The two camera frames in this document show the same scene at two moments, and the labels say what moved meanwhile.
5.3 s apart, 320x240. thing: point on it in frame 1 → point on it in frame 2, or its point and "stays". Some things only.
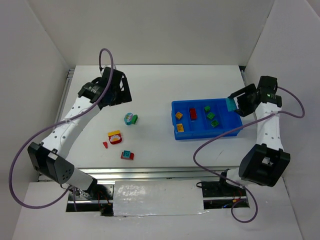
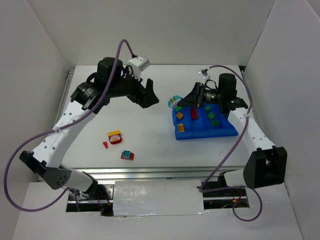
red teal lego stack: (126, 154) stays
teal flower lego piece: (128, 118) → (173, 101)
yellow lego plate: (180, 128) stays
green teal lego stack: (214, 123) stays
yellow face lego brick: (179, 115) stays
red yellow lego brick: (193, 113) stays
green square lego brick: (211, 115) stays
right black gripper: (243, 99) → (198, 94)
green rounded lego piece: (134, 119) → (178, 108)
